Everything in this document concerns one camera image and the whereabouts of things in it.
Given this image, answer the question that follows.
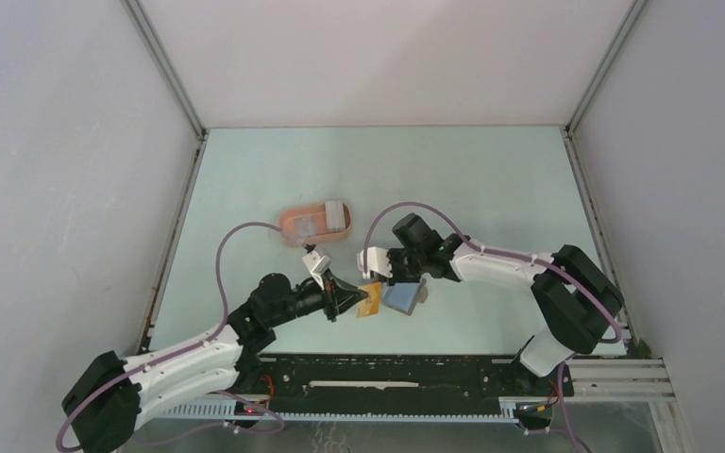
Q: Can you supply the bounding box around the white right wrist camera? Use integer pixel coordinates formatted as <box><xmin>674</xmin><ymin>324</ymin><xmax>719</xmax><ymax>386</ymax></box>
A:
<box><xmin>357</xmin><ymin>246</ymin><xmax>393</xmax><ymax>279</ymax></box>

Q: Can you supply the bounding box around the taupe leather card holder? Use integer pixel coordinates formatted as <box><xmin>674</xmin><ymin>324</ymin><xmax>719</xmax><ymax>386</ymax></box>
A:
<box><xmin>381</xmin><ymin>279</ymin><xmax>429</xmax><ymax>316</ymax></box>

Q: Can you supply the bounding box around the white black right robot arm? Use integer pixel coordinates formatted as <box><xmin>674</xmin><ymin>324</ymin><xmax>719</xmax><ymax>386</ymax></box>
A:
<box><xmin>367</xmin><ymin>213</ymin><xmax>624</xmax><ymax>394</ymax></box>

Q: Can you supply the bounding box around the stack of credit cards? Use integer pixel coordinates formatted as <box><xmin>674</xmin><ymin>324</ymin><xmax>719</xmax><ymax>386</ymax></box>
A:
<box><xmin>324</xmin><ymin>200</ymin><xmax>346</xmax><ymax>233</ymax></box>

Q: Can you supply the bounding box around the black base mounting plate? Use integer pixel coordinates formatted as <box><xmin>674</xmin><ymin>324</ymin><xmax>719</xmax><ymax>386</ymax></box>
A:
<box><xmin>229</xmin><ymin>353</ymin><xmax>574</xmax><ymax>416</ymax></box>

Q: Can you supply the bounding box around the orange credit card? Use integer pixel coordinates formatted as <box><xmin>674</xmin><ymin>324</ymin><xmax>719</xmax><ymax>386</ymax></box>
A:
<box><xmin>356</xmin><ymin>282</ymin><xmax>382</xmax><ymax>318</ymax></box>

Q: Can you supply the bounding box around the aluminium frame rail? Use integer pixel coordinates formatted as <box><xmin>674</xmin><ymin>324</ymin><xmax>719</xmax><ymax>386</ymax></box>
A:
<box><xmin>568</xmin><ymin>359</ymin><xmax>676</xmax><ymax>403</ymax></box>

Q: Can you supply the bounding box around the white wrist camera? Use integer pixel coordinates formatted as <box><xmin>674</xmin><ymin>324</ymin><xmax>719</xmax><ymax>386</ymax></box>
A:
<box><xmin>357</xmin><ymin>246</ymin><xmax>393</xmax><ymax>279</ymax></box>
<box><xmin>302</xmin><ymin>244</ymin><xmax>331</xmax><ymax>290</ymax></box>

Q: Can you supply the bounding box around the peach plastic card tray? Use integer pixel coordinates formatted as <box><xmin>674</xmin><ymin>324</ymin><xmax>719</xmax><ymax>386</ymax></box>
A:
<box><xmin>278</xmin><ymin>201</ymin><xmax>352</xmax><ymax>246</ymax></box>

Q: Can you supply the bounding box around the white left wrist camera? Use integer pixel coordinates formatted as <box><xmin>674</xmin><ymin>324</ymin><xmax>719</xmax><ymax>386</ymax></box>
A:
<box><xmin>302</xmin><ymin>244</ymin><xmax>331</xmax><ymax>290</ymax></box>

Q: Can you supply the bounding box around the white cable duct strip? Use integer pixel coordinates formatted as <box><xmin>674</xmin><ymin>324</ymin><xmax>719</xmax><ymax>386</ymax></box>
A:
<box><xmin>156</xmin><ymin>398</ymin><xmax>518</xmax><ymax>424</ymax></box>

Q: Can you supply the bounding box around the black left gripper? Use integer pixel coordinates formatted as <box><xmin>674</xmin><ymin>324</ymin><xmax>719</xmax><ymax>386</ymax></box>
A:
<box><xmin>268</xmin><ymin>268</ymin><xmax>367</xmax><ymax>327</ymax></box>

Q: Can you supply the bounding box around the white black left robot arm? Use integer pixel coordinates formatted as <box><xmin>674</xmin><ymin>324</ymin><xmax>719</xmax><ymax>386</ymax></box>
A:
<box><xmin>61</xmin><ymin>272</ymin><xmax>368</xmax><ymax>452</ymax></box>

